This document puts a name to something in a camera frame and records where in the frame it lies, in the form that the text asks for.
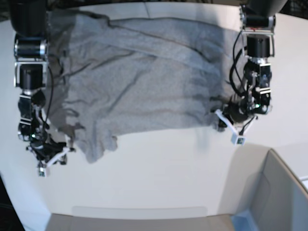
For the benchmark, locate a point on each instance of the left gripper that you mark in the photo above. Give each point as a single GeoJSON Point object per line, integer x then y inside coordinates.
{"type": "Point", "coordinates": [237, 116]}

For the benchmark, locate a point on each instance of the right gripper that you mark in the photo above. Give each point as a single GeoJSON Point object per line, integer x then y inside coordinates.
{"type": "Point", "coordinates": [48, 153]}

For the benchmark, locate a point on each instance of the grey t-shirt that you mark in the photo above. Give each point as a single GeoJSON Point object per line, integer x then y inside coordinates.
{"type": "Point", "coordinates": [117, 77]}

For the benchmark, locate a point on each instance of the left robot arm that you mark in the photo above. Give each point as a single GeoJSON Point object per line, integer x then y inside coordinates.
{"type": "Point", "coordinates": [250, 73]}

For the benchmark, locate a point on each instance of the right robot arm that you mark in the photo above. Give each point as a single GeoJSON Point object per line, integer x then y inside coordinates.
{"type": "Point", "coordinates": [29, 19]}

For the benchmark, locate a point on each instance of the grey cardboard box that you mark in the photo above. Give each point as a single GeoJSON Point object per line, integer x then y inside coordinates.
{"type": "Point", "coordinates": [258, 179]}

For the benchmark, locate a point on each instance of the blue item in box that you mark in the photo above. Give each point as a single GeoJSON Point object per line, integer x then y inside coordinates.
{"type": "Point", "coordinates": [244, 221]}

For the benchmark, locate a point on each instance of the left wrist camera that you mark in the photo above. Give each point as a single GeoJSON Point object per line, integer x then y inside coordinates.
{"type": "Point", "coordinates": [238, 139]}

